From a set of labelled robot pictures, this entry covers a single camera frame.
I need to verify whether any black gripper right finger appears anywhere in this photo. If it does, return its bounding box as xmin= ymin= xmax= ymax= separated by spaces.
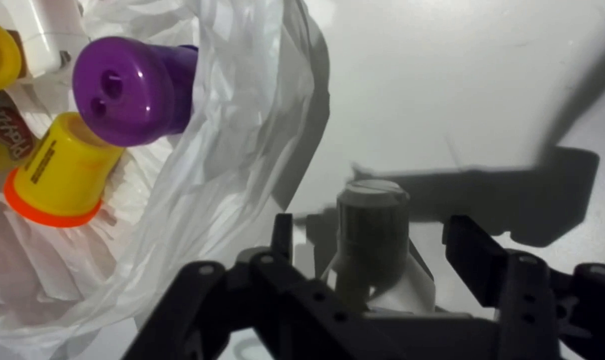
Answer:
xmin=442 ymin=214 xmax=605 ymax=360

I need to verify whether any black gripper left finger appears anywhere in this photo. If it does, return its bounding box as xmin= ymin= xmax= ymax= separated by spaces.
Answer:
xmin=120 ymin=212 xmax=385 ymax=360

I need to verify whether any purple tub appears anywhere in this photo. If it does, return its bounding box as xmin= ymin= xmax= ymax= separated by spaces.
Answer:
xmin=71 ymin=35 xmax=200 ymax=149

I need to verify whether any large yellow tub orange lid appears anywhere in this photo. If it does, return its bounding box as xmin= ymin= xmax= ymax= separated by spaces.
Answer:
xmin=3 ymin=111 xmax=127 ymax=230

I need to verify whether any white plastic bag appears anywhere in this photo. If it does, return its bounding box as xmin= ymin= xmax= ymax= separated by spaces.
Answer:
xmin=0 ymin=0 xmax=332 ymax=360

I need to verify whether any white bottle with red label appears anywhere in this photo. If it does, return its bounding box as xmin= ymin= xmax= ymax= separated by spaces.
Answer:
xmin=318 ymin=179 xmax=440 ymax=316

